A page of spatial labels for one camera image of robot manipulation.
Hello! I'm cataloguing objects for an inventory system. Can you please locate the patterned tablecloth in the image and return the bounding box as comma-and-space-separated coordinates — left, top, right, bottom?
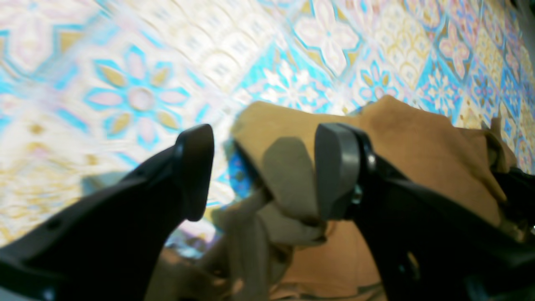
0, 0, 534, 257

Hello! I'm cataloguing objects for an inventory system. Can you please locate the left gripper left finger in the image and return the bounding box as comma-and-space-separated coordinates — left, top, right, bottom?
0, 124, 214, 301

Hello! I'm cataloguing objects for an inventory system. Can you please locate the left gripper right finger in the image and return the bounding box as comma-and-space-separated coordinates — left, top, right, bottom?
314, 122, 534, 301

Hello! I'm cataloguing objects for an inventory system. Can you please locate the brown t-shirt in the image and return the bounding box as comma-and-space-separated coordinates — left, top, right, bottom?
146, 95, 519, 301

